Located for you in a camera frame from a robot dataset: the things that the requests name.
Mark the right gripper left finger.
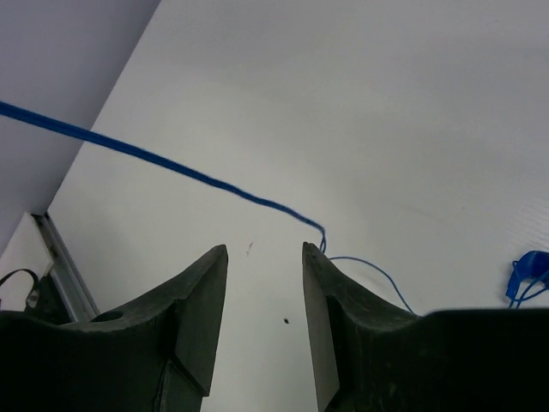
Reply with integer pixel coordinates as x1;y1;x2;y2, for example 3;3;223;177
1;245;227;411

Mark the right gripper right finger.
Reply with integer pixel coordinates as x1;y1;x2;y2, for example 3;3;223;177
302;243;548;411

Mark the blue headphone cable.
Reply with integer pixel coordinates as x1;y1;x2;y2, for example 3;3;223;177
0;100;417;317

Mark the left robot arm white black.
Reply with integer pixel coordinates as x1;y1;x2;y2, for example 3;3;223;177
1;269;70;325

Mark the aluminium side rail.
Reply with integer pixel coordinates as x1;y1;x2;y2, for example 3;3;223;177
32;213;100;322

